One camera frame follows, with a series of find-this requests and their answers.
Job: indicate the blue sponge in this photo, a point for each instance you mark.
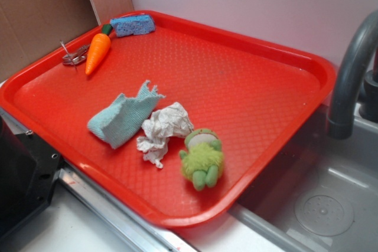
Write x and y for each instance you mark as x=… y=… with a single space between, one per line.
x=133 y=25

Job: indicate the orange toy carrot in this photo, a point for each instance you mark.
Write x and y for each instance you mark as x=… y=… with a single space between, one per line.
x=99 y=47

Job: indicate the metal counter rail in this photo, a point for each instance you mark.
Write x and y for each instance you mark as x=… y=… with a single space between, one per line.
x=82 y=217

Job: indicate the dark faucet handle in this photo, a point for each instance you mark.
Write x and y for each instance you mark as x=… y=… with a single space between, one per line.
x=368 y=94

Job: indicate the light blue cloth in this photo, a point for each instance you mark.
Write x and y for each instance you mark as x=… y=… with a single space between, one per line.
x=123 y=118

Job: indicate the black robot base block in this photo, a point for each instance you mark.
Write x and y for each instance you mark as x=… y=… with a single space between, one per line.
x=29 y=170

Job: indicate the crumpled white paper towel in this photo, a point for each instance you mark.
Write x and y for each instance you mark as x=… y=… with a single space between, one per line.
x=171 y=121

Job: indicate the grey sink basin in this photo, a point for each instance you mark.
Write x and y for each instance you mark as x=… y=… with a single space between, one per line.
x=317 y=193

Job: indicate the green plush frog toy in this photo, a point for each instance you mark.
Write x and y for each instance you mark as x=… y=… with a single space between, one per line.
x=202 y=163

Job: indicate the red plastic tray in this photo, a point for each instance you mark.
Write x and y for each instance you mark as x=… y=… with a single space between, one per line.
x=254 y=94

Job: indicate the grey faucet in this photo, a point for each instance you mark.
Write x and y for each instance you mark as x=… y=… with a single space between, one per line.
x=357 y=61

